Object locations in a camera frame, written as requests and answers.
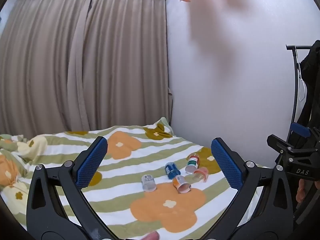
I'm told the person's right hand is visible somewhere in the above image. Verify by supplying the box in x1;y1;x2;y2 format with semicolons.
296;179;320;200

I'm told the clear grey cup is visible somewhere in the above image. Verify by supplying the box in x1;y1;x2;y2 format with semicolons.
141;174;157;192

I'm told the black hanging garment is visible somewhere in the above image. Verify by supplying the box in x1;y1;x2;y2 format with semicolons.
292;40;320;150

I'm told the green and red label cup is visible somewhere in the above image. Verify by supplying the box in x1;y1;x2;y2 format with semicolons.
185;154;201;175

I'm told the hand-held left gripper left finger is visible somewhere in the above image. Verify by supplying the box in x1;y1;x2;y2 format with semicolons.
26;136;113;238

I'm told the floral striped blanket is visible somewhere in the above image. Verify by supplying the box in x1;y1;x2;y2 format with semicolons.
0;116;265;240

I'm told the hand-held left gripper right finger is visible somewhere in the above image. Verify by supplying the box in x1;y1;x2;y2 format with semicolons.
207;137;293;238

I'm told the black clothes rack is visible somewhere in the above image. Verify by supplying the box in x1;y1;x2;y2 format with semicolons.
286;44;313;143

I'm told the blue cup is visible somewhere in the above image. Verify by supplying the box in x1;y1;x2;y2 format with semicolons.
164;162;181;180

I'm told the beige curtain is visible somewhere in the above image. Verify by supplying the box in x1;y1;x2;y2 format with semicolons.
0;0;174;140

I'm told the person's left hand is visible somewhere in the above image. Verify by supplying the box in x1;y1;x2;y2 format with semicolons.
143;231;161;240

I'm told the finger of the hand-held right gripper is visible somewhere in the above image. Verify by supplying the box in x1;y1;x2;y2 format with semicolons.
267;134;299;153
291;122;311;137

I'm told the pink handled clear cup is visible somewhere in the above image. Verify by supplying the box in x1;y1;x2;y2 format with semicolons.
191;166;209;183

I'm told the orange cup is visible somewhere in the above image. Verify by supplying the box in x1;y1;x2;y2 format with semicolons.
172;175;192;194

